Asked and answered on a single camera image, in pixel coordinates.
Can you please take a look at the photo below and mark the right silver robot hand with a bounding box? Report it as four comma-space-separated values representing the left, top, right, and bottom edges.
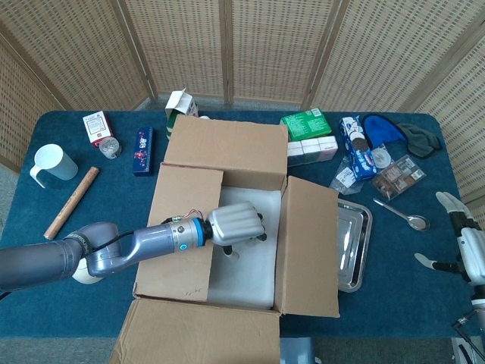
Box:
414, 191, 485, 285

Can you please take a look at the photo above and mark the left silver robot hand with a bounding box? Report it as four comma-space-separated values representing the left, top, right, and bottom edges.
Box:
205, 201, 268, 259

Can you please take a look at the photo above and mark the red cardboard shipping box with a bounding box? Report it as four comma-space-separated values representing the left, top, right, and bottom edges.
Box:
109, 115, 341, 364

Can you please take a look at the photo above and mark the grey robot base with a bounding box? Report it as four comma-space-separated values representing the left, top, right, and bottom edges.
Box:
279, 337, 315, 364

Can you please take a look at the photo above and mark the dark blue slim box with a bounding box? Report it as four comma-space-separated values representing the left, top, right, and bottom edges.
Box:
133, 126, 156, 177

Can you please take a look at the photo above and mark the green cardboard box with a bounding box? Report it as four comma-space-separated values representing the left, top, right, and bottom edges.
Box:
279, 108, 333, 142

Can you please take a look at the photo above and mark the green and white carton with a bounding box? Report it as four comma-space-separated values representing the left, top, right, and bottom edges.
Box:
164, 88, 200, 132

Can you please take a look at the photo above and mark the blue snack package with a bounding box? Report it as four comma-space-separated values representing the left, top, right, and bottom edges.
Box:
339, 116, 378, 181

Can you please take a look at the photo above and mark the red and white small box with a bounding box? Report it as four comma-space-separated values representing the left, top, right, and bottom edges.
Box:
82, 110, 114, 148

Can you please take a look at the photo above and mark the metal spoon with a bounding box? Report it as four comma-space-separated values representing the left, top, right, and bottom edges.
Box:
373, 198, 431, 231

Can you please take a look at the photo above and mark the chocolate candy bag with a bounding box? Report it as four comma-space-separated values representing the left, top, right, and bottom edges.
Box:
370, 154, 427, 201

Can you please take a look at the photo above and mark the wrapped tissue pack row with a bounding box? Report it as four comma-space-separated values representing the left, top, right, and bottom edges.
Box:
286, 135, 339, 168

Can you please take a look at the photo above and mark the front cardboard sheet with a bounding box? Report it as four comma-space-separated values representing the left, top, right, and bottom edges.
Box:
0, 109, 482, 339

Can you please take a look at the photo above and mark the clear labelled plastic bag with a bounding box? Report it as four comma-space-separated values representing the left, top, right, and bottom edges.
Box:
328, 157, 361, 196

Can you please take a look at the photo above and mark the stainless steel tray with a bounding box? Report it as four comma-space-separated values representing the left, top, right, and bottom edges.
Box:
336, 199, 374, 293

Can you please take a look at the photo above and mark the grey cloth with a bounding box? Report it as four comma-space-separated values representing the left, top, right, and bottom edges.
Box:
396, 122, 443, 159

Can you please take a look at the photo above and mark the round white disc packet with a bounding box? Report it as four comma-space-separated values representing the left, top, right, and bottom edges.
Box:
370, 143, 395, 170

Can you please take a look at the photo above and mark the beige upturned bowl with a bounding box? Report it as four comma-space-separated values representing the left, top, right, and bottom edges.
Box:
71, 265, 103, 285

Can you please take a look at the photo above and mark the wooden rolling pin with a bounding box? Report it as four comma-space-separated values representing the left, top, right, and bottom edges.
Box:
43, 165, 101, 240

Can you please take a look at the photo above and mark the woven folding screen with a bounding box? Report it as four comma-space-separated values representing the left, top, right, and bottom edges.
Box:
0, 0, 485, 266

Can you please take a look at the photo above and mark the white plastic mug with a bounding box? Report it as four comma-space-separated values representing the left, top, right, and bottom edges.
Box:
29, 143, 80, 190

